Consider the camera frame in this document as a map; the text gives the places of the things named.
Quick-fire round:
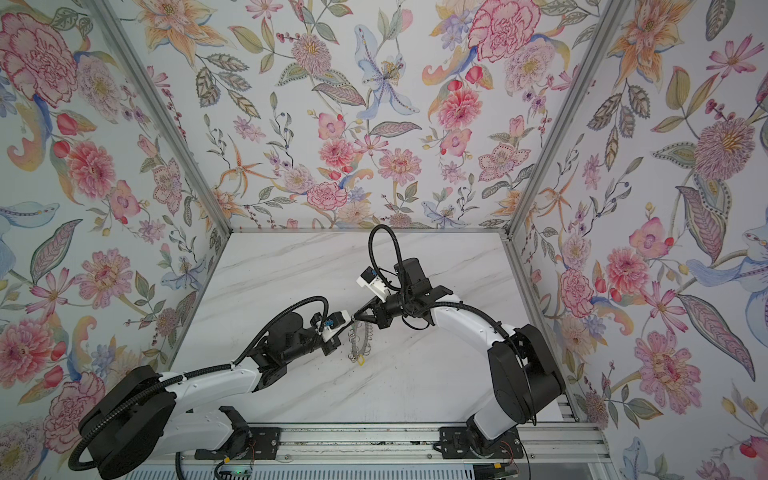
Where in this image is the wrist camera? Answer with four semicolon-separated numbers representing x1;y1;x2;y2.
320;310;352;340
357;267;392;302

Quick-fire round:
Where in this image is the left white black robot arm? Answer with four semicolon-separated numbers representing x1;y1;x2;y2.
68;311;353;479

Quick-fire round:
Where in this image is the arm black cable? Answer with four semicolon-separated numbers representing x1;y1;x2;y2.
233;295;331;367
367;224;406;292

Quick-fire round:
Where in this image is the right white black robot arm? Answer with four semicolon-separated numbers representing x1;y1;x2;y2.
354;258;565;448

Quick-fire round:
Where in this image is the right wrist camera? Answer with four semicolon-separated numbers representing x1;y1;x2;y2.
357;267;392;302

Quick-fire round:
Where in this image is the aluminium corner post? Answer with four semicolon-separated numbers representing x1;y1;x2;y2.
83;0;233;242
504;1;627;241

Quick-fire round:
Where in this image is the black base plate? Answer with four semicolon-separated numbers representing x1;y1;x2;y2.
432;426;525;461
193;427;282;461

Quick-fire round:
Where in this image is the right aluminium corner post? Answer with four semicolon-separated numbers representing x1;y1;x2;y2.
504;1;627;241

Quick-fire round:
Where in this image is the aluminium mounting rail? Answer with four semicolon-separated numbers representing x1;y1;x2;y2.
119;421;613;466

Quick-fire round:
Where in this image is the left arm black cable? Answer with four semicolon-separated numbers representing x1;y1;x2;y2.
233;295;331;367

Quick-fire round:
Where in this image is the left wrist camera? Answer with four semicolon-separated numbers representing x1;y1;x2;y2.
320;310;352;340

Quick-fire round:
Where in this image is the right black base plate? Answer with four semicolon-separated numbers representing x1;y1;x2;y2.
432;426;525;461

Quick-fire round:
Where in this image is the left aluminium corner post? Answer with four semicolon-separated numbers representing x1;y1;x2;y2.
83;0;233;242

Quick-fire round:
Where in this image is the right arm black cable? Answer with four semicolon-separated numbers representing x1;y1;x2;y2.
367;224;406;292

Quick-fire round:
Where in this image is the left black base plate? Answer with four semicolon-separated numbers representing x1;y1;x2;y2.
193;427;282;461

